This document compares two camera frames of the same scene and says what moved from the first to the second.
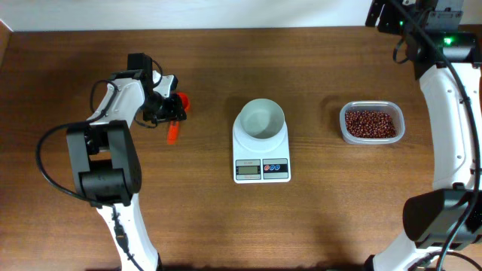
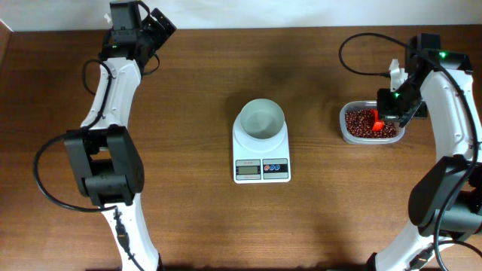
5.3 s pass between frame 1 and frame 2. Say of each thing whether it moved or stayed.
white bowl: stayed
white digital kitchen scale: stayed
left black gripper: moved
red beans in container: stayed
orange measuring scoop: moved
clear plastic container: stayed
